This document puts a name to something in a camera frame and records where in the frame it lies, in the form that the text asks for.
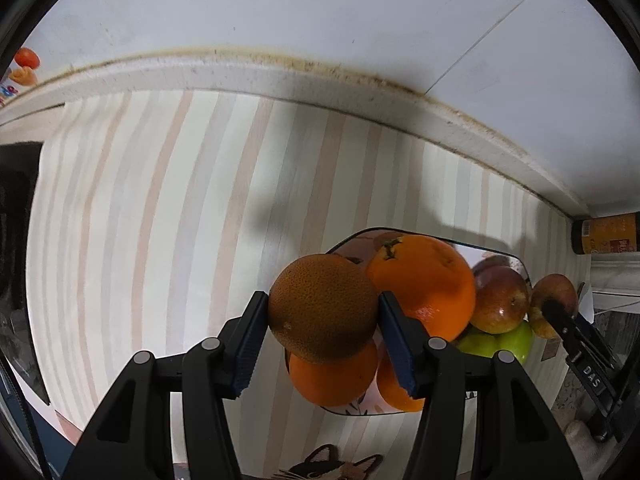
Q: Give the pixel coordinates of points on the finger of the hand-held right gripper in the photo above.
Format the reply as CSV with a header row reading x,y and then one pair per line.
x,y
581,300
556,312

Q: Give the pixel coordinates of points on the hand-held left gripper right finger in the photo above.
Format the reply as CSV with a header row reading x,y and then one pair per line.
x,y
400,351

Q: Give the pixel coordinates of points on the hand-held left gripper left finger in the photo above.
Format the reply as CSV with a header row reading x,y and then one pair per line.
x,y
247,346

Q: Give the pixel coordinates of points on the pink red apple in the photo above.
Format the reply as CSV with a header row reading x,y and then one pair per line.
x,y
555,287

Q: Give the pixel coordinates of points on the green apple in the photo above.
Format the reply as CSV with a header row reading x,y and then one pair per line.
x,y
475,347
517,342

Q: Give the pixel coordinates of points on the brownish red apple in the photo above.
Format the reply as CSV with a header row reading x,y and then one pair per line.
x,y
500,300

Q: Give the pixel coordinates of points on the large orange with stem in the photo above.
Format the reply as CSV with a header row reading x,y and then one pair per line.
x,y
430,285

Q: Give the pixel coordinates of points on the dark skinned orange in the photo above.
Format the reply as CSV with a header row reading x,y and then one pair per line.
x,y
322,310

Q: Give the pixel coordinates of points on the floral oval plate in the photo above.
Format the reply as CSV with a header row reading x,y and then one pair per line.
x,y
355,247

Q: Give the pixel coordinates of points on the small brown card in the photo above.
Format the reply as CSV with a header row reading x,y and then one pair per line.
x,y
551,349

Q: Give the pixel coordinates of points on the patterned glass sliding door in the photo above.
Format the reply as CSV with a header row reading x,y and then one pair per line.
x,y
620,280

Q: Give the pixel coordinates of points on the brown spice jar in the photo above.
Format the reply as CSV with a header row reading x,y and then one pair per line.
x,y
605,232

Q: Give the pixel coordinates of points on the striped cat print table mat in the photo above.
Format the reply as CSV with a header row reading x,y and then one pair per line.
x,y
150,235

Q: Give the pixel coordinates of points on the black gas stove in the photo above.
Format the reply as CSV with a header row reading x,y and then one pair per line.
x,y
17,210

